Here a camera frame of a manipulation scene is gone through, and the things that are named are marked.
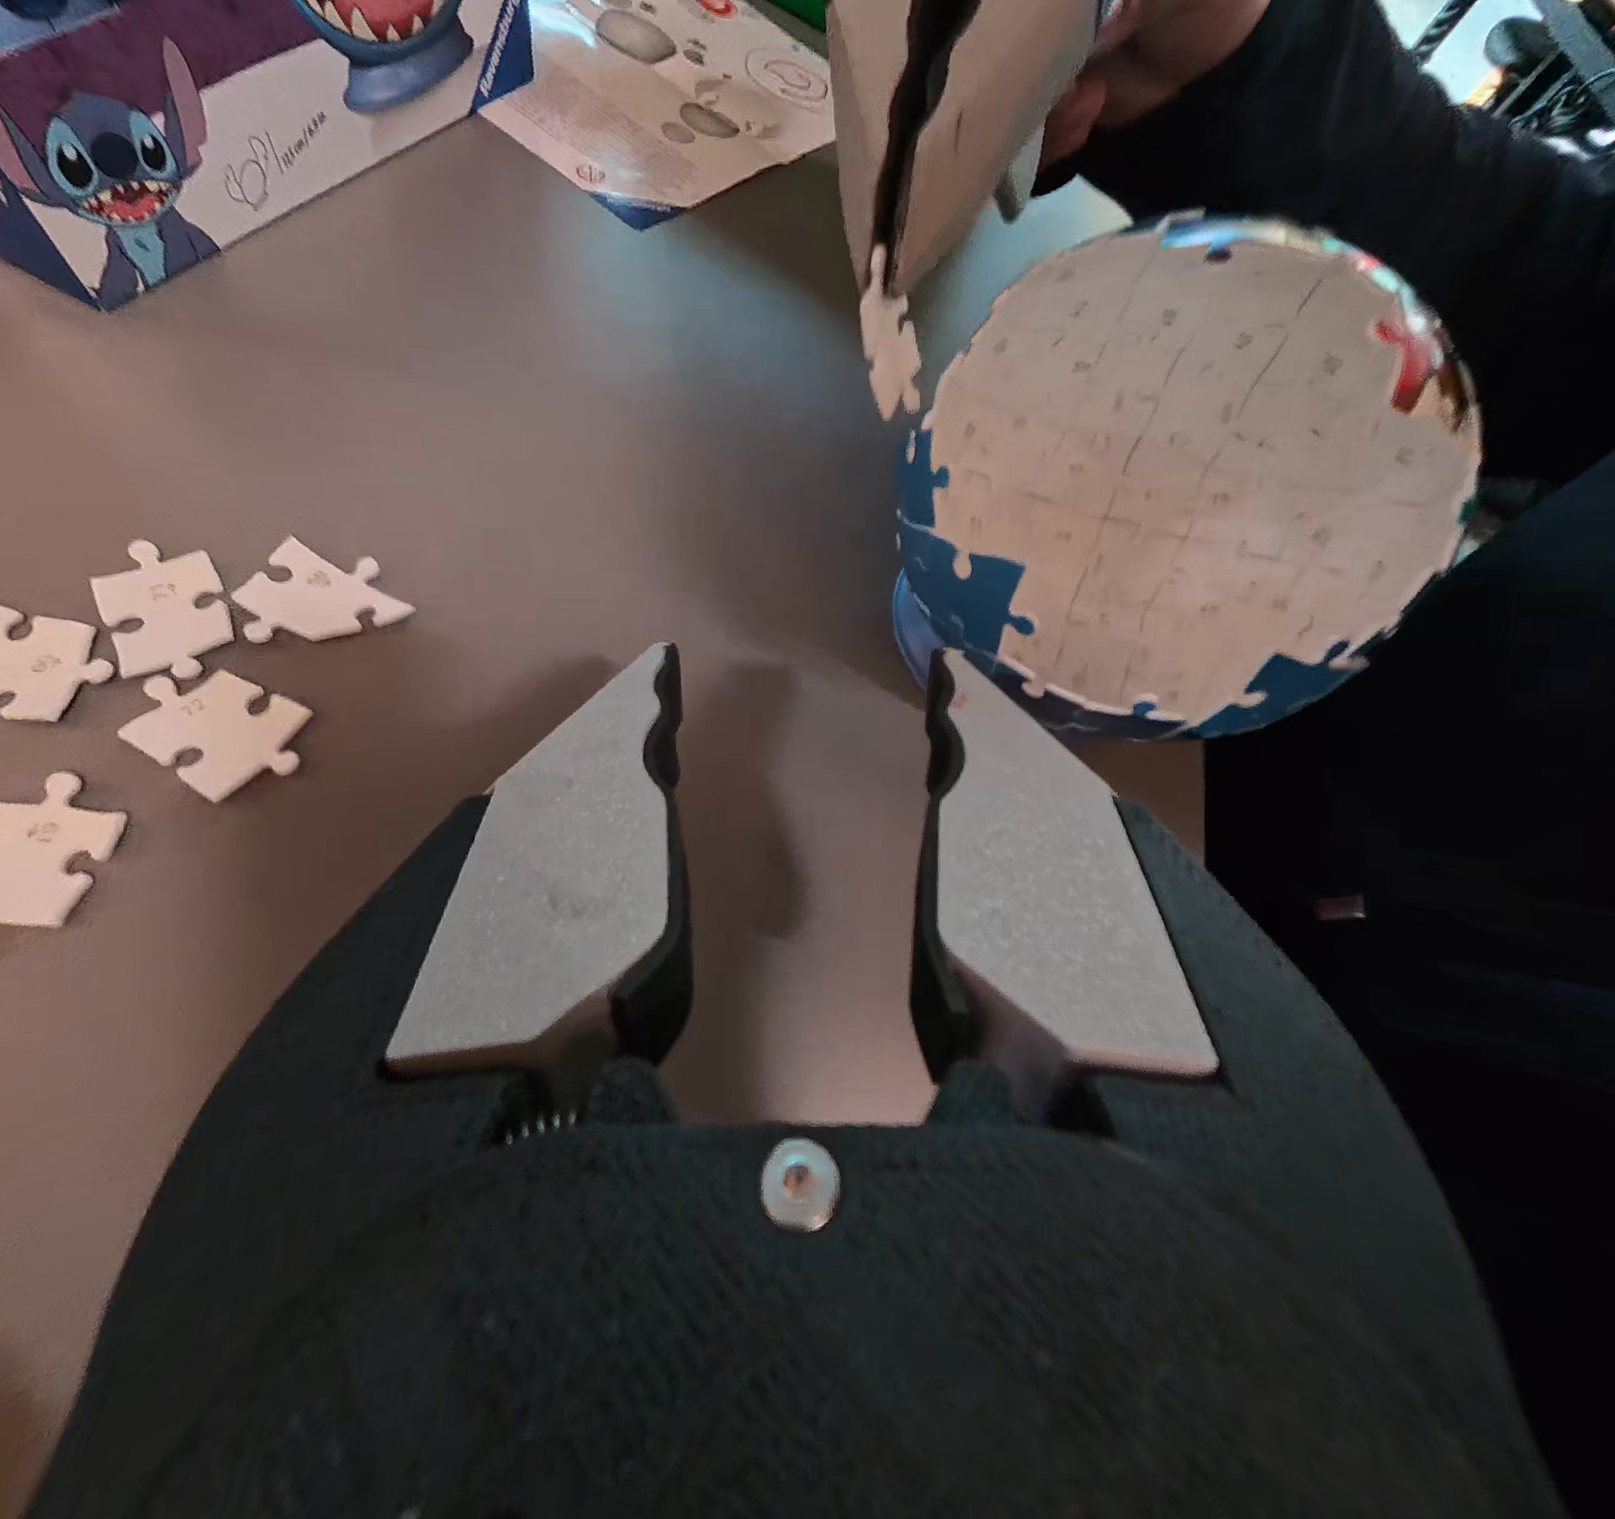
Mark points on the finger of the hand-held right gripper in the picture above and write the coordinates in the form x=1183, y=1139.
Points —
x=884, y=30
x=1022, y=30

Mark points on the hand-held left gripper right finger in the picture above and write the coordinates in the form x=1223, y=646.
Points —
x=1074, y=913

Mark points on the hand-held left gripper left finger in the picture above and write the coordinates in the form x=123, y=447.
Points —
x=544, y=902

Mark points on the white puzzle piece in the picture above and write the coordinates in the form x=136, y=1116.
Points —
x=46, y=660
x=894, y=345
x=51, y=844
x=160, y=610
x=215, y=729
x=323, y=590

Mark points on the blue cartoon puzzle ball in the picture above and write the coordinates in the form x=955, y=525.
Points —
x=1198, y=473

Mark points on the person's right forearm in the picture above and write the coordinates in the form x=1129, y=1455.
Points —
x=1327, y=131

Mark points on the cartoon printed puzzle box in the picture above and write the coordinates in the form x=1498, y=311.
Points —
x=254, y=92

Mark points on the person's right hand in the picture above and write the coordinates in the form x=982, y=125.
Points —
x=1161, y=17

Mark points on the white instruction leaflet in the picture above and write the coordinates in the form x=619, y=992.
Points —
x=657, y=108

